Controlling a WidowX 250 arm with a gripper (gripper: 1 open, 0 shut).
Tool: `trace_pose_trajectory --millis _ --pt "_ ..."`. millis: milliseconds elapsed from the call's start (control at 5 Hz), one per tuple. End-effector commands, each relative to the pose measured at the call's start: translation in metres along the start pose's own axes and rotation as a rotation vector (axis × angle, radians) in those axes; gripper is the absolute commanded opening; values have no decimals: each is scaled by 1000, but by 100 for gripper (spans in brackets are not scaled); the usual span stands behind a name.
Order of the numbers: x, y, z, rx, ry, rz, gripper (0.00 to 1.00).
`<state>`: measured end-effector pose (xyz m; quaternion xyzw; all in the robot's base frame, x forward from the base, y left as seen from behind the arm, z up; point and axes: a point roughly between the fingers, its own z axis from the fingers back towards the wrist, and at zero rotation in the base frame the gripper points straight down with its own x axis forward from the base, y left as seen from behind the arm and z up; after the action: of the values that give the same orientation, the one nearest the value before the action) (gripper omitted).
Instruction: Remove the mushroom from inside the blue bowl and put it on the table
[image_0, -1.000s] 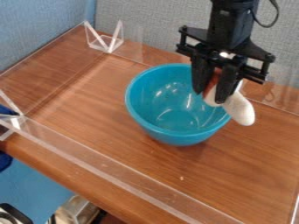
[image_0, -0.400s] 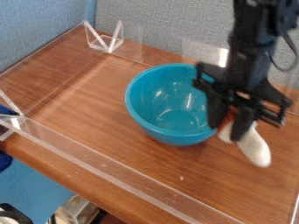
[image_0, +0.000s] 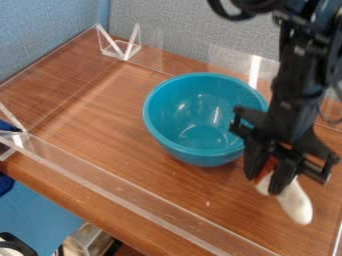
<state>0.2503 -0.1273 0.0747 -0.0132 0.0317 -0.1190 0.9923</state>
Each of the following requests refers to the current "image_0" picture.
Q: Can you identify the clear acrylic barrier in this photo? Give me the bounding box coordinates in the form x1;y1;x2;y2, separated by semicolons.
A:
129;31;342;133
0;102;280;256

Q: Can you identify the blue plastic bowl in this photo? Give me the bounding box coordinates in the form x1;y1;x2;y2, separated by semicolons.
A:
143;72;267;167

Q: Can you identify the black white object below table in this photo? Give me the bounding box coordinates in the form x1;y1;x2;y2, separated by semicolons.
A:
0;232;39;256

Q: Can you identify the grey metal box below table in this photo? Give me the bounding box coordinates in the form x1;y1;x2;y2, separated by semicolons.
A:
63;223;114;256

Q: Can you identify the dark blue cloth object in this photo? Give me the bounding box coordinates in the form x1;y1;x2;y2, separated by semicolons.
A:
0;119;22;197

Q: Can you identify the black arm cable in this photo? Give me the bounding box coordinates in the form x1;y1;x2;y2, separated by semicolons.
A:
318;89;342;126

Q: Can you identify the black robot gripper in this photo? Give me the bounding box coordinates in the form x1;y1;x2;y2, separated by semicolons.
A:
230;76;340;195

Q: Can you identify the clear acrylic corner bracket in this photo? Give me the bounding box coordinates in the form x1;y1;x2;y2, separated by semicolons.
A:
95;23;142;61

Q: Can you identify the clear acrylic front barrier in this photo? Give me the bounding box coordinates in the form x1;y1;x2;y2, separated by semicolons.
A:
0;102;280;256

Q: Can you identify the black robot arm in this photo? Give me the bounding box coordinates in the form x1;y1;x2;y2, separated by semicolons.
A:
207;0;342;195

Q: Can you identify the plush brown white mushroom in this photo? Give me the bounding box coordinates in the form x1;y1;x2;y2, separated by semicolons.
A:
255;156;314;226

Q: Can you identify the clear acrylic back barrier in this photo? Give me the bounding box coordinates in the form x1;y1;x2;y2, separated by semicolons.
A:
129;31;342;133

